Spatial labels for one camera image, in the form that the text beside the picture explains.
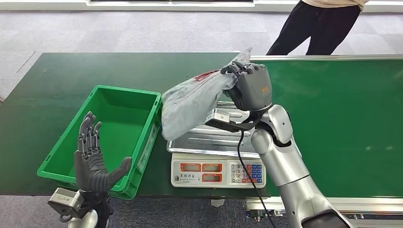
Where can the person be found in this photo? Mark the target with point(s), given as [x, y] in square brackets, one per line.
[318, 28]

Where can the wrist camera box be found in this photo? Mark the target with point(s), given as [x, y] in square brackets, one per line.
[64, 201]
[222, 118]

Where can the green conveyor belt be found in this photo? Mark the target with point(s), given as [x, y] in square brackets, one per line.
[340, 110]

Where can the green plastic crate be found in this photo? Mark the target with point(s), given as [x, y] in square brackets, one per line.
[116, 135]

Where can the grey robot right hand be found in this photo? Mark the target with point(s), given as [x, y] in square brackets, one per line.
[252, 88]

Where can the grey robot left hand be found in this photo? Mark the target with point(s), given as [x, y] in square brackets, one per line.
[91, 176]

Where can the grey plastic mailer package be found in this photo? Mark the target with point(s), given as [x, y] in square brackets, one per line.
[192, 104]

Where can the white electronic scale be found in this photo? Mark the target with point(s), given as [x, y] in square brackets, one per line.
[192, 171]

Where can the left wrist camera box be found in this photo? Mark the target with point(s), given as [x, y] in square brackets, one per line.
[64, 201]

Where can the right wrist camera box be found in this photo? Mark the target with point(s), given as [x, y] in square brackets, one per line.
[222, 118]

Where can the dark green table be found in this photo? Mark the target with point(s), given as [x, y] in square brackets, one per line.
[110, 69]

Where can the white table foot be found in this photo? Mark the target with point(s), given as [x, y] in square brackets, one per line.
[218, 203]

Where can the stainless steel scale tray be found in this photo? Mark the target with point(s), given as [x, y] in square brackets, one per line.
[207, 143]

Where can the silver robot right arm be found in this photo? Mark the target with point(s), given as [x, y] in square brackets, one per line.
[283, 160]

